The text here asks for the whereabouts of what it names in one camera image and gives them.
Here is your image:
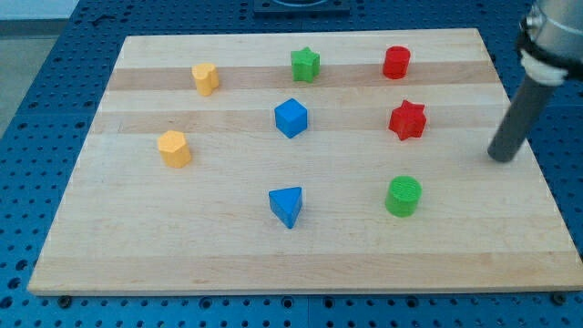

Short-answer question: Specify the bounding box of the green cylinder block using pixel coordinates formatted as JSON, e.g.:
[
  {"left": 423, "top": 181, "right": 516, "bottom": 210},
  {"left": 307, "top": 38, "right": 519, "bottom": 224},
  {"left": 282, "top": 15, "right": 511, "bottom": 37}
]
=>
[{"left": 384, "top": 176, "right": 423, "bottom": 218}]

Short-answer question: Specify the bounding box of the wooden board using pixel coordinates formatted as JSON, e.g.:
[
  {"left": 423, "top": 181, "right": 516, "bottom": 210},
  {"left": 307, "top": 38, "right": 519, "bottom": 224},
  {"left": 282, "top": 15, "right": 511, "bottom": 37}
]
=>
[{"left": 28, "top": 28, "right": 582, "bottom": 296}]

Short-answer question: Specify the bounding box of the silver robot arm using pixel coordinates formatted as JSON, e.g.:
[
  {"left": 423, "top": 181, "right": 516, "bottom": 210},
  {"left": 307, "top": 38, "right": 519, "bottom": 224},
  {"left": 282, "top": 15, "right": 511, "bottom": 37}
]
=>
[{"left": 487, "top": 0, "right": 582, "bottom": 163}]

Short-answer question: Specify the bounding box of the red cylinder block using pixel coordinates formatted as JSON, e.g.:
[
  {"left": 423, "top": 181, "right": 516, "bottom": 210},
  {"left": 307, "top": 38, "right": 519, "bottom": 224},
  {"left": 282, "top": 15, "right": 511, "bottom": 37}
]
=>
[{"left": 383, "top": 46, "right": 411, "bottom": 79}]

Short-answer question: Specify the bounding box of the red star block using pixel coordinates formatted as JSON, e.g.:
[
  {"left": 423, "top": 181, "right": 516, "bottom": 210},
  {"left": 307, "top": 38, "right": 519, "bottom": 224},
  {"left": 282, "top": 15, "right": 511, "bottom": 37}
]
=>
[{"left": 387, "top": 100, "right": 427, "bottom": 140}]

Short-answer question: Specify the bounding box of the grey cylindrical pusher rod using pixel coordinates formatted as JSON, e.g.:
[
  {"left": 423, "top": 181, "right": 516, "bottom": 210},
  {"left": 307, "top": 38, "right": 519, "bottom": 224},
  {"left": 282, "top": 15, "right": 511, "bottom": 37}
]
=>
[{"left": 487, "top": 75, "right": 557, "bottom": 162}]

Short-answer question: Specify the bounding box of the green star block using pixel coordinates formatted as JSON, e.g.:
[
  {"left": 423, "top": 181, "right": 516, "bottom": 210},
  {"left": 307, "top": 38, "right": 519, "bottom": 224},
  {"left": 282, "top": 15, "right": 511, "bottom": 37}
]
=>
[{"left": 291, "top": 47, "right": 321, "bottom": 83}]

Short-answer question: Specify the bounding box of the blue cube block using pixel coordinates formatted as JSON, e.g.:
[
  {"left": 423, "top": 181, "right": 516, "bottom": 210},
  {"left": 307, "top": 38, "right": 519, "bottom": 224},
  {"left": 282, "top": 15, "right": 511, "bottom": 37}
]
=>
[{"left": 274, "top": 98, "right": 308, "bottom": 138}]

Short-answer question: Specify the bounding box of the yellow hexagon block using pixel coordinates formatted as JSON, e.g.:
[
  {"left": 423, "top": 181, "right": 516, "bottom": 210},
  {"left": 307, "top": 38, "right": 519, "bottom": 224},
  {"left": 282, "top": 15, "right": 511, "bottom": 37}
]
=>
[{"left": 158, "top": 130, "right": 192, "bottom": 169}]

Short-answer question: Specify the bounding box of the blue triangle block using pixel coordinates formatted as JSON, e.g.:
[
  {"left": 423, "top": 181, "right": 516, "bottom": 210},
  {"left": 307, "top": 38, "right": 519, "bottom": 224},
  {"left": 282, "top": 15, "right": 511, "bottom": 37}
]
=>
[{"left": 268, "top": 187, "right": 302, "bottom": 229}]

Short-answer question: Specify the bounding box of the yellow heart block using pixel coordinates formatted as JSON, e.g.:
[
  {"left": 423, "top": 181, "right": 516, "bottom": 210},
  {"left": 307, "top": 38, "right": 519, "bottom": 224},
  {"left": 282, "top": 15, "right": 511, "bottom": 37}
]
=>
[{"left": 191, "top": 63, "right": 220, "bottom": 97}]

